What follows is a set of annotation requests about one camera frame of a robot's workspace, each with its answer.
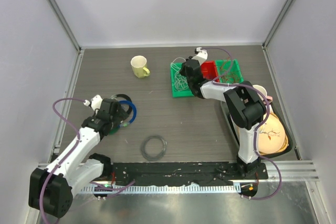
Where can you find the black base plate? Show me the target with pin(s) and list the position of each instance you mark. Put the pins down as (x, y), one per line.
(176, 174)

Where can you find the right green plastic bin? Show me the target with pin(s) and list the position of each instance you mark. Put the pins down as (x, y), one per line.
(229, 72)

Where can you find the bird pattern plate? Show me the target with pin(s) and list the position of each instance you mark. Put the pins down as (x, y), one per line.
(271, 136)

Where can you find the left green plastic bin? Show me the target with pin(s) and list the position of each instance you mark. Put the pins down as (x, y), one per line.
(179, 84)

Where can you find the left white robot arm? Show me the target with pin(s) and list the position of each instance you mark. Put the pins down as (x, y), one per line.
(52, 189)

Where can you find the red plastic bin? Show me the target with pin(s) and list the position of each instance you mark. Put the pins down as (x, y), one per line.
(209, 70)

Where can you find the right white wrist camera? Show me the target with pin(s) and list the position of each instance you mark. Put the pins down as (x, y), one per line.
(201, 55)

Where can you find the yellow ceramic mug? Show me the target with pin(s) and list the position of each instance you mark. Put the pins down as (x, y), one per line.
(139, 67)

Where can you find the dark grey tray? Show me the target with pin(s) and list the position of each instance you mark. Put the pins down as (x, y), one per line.
(276, 113)

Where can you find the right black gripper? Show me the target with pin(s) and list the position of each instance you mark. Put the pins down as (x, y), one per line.
(182, 68)

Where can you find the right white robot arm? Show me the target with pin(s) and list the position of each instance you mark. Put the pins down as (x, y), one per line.
(245, 107)

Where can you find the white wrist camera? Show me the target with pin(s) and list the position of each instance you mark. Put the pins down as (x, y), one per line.
(201, 55)
(94, 103)

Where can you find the green plastic bin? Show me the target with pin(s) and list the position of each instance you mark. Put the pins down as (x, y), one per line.
(179, 84)
(229, 72)

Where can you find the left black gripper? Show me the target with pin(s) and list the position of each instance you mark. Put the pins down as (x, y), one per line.
(119, 116)

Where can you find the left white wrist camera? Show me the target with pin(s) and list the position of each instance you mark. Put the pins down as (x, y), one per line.
(94, 103)

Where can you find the white slotted cable duct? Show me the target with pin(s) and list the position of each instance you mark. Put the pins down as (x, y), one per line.
(193, 188)

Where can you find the pink ceramic mug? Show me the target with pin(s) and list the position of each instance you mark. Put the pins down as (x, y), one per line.
(264, 92)

